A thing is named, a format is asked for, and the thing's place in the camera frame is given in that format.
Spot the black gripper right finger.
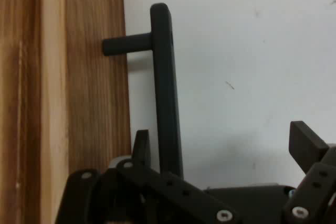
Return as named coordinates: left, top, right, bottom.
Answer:
left=282, top=120, right=336, bottom=224

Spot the black drawer handle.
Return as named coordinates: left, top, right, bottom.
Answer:
left=102, top=3, right=184, bottom=179

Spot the dark wooden cabinet box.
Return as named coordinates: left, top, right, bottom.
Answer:
left=0, top=0, right=43, bottom=224

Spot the light wooden drawer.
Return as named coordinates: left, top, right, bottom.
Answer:
left=39, top=0, right=132, bottom=224

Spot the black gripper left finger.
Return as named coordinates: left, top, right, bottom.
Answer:
left=54, top=129, right=243, bottom=224

